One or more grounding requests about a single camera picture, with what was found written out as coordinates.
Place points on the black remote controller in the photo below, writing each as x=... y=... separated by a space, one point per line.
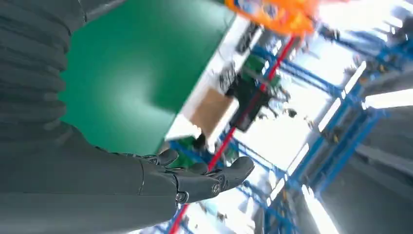
x=248 y=38

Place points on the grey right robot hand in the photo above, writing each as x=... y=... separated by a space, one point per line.
x=80 y=187

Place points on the green table mat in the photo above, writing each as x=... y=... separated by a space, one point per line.
x=129 y=80

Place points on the red bar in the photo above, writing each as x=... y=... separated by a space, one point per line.
x=222 y=149

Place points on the blue metal rack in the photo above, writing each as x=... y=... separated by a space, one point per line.
x=355 y=143

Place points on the open cardboard box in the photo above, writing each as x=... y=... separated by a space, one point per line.
x=211 y=111

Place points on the green plastic crate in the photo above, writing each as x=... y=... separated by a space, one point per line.
x=184 y=159

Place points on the long white table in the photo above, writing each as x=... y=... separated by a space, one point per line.
x=190 y=116

